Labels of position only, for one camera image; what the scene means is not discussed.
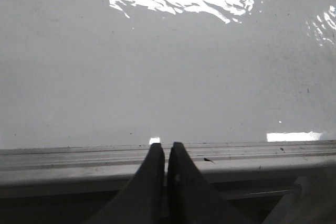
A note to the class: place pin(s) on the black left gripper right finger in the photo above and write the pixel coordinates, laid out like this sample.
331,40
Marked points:
191,198

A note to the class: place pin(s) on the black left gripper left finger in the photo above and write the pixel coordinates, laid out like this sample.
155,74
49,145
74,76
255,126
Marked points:
140,200

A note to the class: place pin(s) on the grey metal support rod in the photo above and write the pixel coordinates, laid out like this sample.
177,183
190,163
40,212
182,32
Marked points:
267,201

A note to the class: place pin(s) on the white whiteboard with aluminium frame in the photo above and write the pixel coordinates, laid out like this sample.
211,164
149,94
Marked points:
248,86

